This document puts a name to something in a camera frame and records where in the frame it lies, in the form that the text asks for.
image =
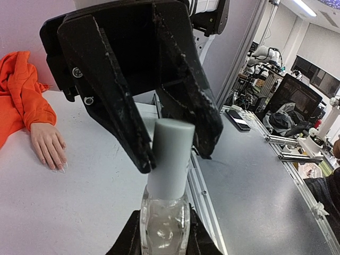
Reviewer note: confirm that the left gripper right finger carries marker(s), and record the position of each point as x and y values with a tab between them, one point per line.
200	242

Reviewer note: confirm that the orange hoodie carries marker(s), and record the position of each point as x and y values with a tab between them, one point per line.
22	102

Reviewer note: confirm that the white nail polish cap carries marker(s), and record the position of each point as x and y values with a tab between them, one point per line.
171	145

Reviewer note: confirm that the clear nail polish bottle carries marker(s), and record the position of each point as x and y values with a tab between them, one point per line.
164	225

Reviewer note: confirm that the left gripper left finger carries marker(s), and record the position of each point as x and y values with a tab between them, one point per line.
128	242

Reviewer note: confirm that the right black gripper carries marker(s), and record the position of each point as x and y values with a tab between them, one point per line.
113	44

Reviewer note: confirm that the aluminium front rail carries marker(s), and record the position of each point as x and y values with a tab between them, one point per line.
198	196

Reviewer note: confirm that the mannequin hand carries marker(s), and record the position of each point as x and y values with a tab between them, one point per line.
49	146

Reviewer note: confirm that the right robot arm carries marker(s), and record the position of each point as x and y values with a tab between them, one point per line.
210	16

